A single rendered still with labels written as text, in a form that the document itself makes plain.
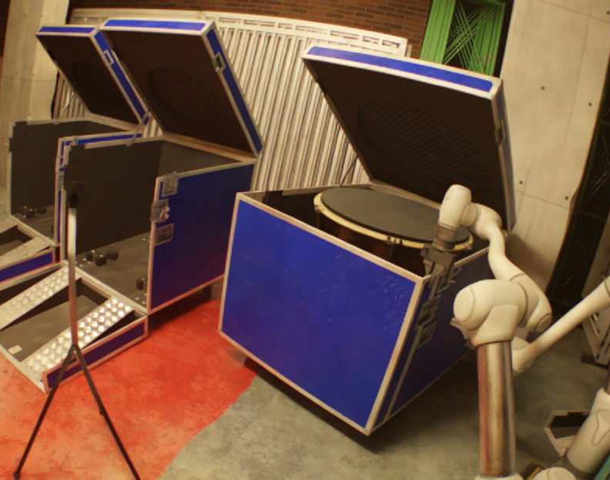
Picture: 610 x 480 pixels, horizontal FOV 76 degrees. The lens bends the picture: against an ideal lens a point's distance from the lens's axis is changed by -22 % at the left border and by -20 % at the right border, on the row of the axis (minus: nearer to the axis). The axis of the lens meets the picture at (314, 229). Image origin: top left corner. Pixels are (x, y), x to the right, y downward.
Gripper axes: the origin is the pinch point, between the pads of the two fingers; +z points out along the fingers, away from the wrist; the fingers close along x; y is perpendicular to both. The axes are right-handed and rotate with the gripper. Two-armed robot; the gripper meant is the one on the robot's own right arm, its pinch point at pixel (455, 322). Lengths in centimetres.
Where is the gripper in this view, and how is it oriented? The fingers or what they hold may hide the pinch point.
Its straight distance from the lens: 196.7
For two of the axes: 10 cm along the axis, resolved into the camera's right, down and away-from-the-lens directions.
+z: -7.4, -3.5, 5.7
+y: -6.1, 0.0, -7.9
